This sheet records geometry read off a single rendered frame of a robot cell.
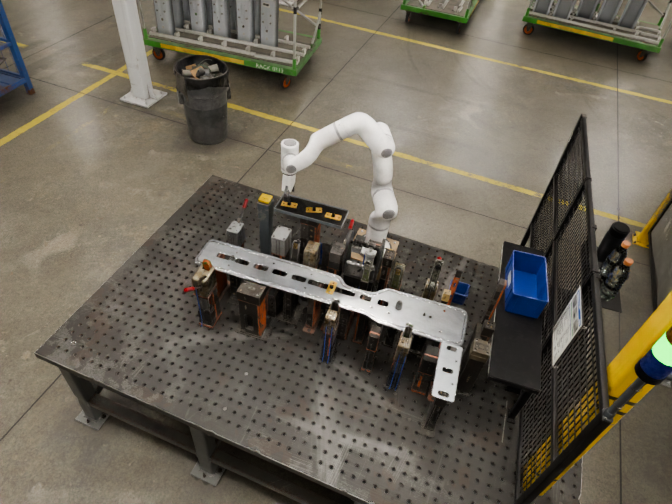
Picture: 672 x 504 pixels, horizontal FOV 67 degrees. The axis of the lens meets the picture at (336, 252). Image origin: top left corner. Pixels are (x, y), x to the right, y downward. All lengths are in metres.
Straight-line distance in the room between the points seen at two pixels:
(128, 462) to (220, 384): 0.89
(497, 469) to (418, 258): 1.29
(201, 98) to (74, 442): 3.01
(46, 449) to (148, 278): 1.10
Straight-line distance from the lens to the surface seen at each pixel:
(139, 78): 5.92
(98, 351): 2.78
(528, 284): 2.74
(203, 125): 5.10
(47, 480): 3.34
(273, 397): 2.49
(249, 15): 6.47
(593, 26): 8.72
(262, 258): 2.62
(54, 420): 3.49
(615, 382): 1.82
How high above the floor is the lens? 2.89
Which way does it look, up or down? 45 degrees down
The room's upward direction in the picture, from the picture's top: 6 degrees clockwise
